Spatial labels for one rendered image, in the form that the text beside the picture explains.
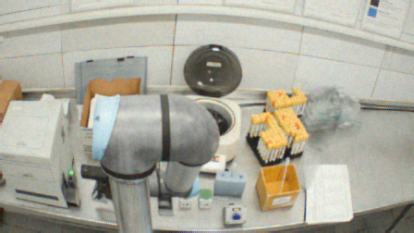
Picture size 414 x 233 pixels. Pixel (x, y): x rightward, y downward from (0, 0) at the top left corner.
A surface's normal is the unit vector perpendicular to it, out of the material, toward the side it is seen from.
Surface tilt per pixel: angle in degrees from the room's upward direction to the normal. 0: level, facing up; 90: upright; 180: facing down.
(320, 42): 90
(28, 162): 89
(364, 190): 0
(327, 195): 1
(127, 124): 39
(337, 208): 1
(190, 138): 66
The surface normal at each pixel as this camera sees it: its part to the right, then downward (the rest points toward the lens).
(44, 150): 0.09, -0.73
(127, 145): 0.17, 0.45
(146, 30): 0.07, 0.69
